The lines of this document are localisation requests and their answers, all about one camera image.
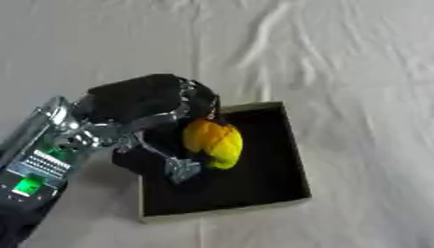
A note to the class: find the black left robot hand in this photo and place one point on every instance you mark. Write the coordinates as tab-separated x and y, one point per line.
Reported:
135	97

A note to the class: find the yellow toy fruit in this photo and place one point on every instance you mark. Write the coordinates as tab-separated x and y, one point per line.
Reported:
216	142

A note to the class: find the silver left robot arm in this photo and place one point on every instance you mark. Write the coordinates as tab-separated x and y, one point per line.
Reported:
41	155

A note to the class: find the tan box with black inside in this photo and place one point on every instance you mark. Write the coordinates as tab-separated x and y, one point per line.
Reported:
248	187

